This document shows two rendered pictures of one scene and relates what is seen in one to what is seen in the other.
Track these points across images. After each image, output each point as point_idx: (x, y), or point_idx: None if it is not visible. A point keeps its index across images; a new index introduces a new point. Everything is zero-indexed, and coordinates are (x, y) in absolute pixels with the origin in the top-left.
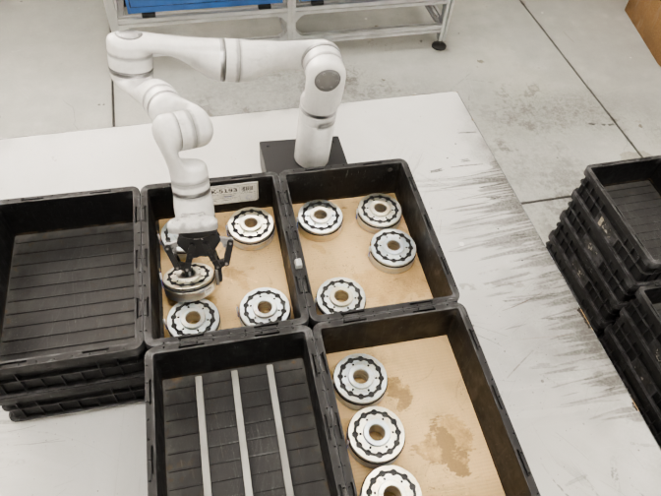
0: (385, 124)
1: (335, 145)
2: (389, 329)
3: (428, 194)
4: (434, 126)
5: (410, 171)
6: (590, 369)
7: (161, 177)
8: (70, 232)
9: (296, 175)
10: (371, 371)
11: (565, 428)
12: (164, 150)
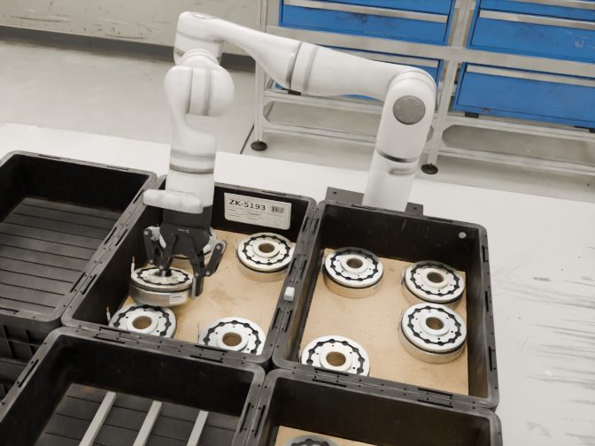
0: (491, 215)
1: (416, 212)
2: (378, 417)
3: (521, 302)
4: (556, 232)
5: (487, 241)
6: None
7: None
8: (78, 209)
9: (339, 209)
10: None
11: None
12: (167, 103)
